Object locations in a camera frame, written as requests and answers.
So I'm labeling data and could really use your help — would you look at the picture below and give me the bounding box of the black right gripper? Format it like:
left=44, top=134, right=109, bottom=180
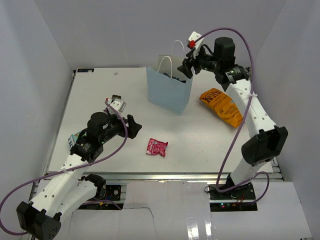
left=177, top=45, right=221, bottom=80

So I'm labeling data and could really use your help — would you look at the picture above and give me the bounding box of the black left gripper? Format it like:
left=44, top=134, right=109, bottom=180
left=99, top=111, right=142, bottom=144

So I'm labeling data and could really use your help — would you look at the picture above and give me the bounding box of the red snack packet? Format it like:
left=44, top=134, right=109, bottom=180
left=146, top=138, right=168, bottom=157

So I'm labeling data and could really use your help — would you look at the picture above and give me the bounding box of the purple candy bar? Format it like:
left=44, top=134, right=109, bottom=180
left=111, top=94, right=122, bottom=101

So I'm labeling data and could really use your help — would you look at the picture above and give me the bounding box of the orange kettle chips bag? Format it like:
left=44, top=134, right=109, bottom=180
left=199, top=88, right=243, bottom=128

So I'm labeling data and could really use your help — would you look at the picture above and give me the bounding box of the teal red snack pouch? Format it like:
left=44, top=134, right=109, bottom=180
left=67, top=129, right=87, bottom=150

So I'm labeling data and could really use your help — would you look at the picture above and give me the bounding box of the blue vinegar chips bag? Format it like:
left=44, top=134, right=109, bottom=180
left=163, top=72, right=187, bottom=84

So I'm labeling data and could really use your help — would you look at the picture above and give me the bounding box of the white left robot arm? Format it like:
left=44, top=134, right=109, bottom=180
left=16, top=112, right=142, bottom=240

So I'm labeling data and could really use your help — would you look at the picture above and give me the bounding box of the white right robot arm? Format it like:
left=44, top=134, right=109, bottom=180
left=177, top=35, right=288, bottom=200

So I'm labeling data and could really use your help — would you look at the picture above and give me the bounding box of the light blue paper bag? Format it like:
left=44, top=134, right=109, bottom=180
left=146, top=54, right=193, bottom=115

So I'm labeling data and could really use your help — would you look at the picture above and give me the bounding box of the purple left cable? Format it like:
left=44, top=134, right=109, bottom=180
left=0, top=99, right=130, bottom=236

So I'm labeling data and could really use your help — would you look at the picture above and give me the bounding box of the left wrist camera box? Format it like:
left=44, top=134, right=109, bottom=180
left=103, top=98, right=127, bottom=114

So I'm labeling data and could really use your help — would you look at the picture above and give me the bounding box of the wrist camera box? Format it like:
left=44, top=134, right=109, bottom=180
left=103, top=98, right=127, bottom=114
left=187, top=31, right=204, bottom=59

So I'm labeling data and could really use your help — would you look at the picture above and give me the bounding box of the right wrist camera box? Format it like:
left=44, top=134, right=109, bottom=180
left=187, top=31, right=204, bottom=59

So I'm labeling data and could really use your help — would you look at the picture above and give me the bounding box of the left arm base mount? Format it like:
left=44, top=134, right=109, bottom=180
left=88, top=184, right=122, bottom=201

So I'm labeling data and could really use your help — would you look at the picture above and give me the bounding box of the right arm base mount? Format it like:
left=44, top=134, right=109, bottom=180
left=204, top=183, right=258, bottom=213

